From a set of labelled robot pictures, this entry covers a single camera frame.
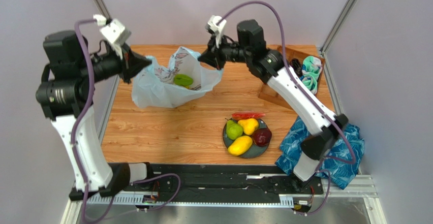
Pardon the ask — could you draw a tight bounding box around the light blue plastic bag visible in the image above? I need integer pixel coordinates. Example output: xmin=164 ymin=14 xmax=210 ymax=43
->
xmin=131 ymin=46 xmax=223 ymax=108

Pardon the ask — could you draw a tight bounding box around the green fake leaf fruit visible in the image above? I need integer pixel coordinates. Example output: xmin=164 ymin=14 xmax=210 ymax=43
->
xmin=173 ymin=74 xmax=194 ymax=87

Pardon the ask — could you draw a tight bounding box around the yellow fake pear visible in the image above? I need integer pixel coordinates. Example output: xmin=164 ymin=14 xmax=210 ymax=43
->
xmin=237 ymin=118 xmax=259 ymax=136

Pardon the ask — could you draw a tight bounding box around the green fake pear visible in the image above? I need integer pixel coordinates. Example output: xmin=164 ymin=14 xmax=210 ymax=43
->
xmin=226 ymin=120 xmax=243 ymax=140

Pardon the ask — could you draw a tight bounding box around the dark red fake fruit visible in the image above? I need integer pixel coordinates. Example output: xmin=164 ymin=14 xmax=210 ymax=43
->
xmin=252 ymin=128 xmax=272 ymax=147

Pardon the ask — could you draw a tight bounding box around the yellow fake mango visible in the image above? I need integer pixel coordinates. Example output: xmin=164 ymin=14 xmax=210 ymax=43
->
xmin=227 ymin=136 xmax=253 ymax=156

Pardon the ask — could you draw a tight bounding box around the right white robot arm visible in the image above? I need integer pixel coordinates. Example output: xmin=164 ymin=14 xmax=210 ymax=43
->
xmin=198 ymin=16 xmax=348 ymax=183

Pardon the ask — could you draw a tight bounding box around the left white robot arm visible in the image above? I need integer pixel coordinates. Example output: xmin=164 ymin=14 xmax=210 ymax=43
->
xmin=36 ymin=30 xmax=151 ymax=201

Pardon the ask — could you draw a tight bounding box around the wooden compartment tray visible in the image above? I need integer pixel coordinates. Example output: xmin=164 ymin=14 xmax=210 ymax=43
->
xmin=258 ymin=45 xmax=325 ymax=111

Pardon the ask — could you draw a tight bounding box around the black rolled sock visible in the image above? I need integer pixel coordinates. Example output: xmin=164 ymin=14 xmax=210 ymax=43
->
xmin=290 ymin=58 xmax=303 ymax=77

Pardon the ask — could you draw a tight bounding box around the teal white rolled sock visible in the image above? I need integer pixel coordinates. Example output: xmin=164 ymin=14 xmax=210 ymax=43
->
xmin=301 ymin=56 xmax=322 ymax=80

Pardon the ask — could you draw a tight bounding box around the blue patterned cloth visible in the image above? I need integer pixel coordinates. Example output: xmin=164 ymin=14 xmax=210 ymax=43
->
xmin=275 ymin=117 xmax=365 ymax=189

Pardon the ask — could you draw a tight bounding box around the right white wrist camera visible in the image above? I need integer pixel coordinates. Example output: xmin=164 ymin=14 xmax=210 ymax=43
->
xmin=205 ymin=15 xmax=227 ymax=48

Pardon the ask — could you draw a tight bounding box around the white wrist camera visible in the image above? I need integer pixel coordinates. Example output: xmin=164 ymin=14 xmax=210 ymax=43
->
xmin=205 ymin=15 xmax=227 ymax=48
xmin=93 ymin=14 xmax=132 ymax=59

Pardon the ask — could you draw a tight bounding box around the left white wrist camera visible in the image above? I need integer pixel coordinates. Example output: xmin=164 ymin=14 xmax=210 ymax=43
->
xmin=93 ymin=14 xmax=132 ymax=59

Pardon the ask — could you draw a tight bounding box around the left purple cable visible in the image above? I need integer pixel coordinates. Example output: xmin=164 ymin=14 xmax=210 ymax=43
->
xmin=70 ymin=19 xmax=181 ymax=224

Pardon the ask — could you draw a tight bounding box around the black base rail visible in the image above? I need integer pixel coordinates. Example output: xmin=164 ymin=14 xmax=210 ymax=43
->
xmin=125 ymin=164 xmax=325 ymax=204

